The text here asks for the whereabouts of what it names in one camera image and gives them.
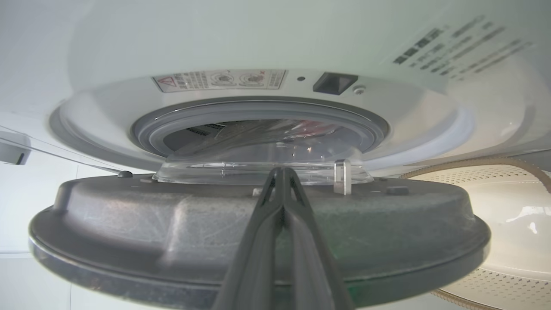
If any grey round washing machine door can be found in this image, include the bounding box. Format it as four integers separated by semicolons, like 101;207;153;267
28;123;492;310

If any cream perforated laundry basket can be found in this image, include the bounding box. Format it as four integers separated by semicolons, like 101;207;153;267
398;156;551;310

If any white front-load washing machine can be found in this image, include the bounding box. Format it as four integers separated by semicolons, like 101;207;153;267
0;0;551;181

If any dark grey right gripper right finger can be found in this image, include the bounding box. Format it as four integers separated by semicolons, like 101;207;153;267
284;168;355;310

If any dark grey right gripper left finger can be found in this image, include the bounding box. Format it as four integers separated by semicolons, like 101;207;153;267
213;168;285;310

